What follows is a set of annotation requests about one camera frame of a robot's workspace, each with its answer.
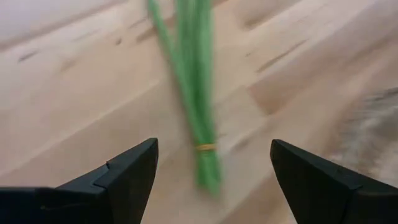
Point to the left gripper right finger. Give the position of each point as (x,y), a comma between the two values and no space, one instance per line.
(317,193)

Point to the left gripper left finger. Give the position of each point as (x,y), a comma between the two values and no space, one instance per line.
(124,186)

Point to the yellow rubber band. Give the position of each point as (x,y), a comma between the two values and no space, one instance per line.
(206,147)

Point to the green onion bunch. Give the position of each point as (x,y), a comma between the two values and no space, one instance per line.
(196,93)

